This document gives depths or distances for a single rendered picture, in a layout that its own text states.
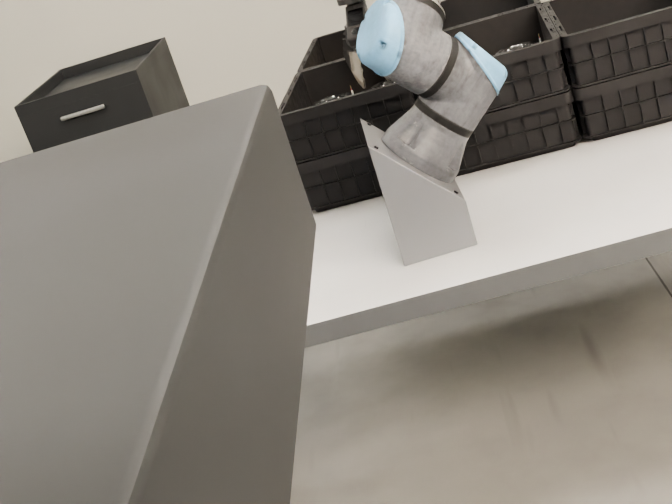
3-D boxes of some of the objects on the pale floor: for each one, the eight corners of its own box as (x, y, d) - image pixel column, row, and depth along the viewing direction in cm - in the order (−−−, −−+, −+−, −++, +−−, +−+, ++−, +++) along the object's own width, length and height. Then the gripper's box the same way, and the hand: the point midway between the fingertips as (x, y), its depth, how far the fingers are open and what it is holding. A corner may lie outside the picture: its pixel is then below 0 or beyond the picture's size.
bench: (1071, 495, 187) (1050, 126, 162) (217, 688, 207) (82, 385, 182) (753, 198, 335) (717, -18, 311) (274, 327, 355) (204, 133, 330)
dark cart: (222, 303, 388) (134, 70, 357) (108, 334, 394) (11, 108, 362) (239, 242, 446) (165, 36, 414) (139, 270, 451) (58, 69, 420)
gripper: (379, -16, 244) (404, 71, 251) (330, -2, 247) (356, 84, 254) (374, -9, 236) (400, 81, 244) (323, 5, 239) (350, 94, 247)
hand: (374, 80), depth 246 cm, fingers open, 5 cm apart
